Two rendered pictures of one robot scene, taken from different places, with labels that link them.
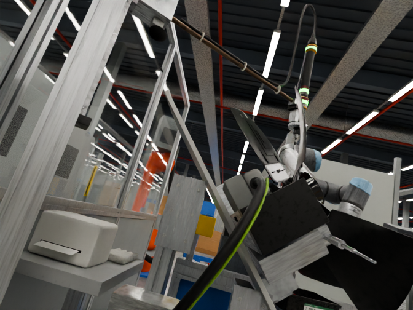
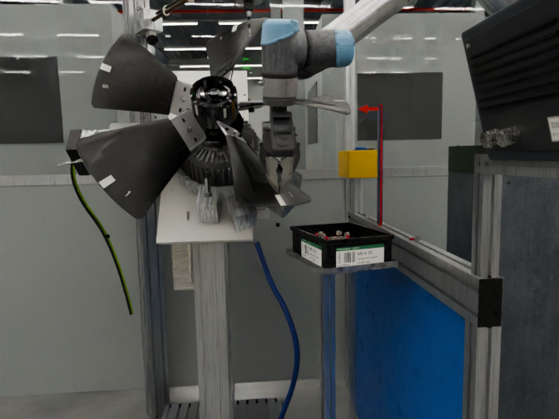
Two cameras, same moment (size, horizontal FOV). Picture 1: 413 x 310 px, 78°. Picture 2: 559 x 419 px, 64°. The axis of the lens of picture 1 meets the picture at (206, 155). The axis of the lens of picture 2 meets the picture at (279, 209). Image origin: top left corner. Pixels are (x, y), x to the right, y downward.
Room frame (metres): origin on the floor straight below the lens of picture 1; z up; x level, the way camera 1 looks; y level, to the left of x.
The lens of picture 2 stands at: (0.75, -1.51, 1.06)
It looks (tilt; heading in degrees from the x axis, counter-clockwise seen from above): 7 degrees down; 80
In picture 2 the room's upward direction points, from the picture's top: 1 degrees counter-clockwise
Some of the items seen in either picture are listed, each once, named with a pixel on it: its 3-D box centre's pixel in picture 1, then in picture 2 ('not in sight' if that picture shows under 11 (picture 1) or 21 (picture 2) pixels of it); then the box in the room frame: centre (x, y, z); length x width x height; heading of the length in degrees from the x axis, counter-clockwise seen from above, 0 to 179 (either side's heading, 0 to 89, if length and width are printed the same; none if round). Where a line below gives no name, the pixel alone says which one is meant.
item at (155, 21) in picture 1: (158, 31); (152, 37); (0.59, 0.21, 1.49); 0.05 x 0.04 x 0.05; 120
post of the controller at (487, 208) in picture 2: not in sight; (486, 215); (1.19, -0.87, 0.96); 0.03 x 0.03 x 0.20; 85
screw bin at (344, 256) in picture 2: (300, 302); (338, 244); (1.06, -0.49, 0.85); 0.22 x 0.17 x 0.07; 99
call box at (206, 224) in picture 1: (197, 225); (357, 165); (1.27, -0.04, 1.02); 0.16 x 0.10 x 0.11; 85
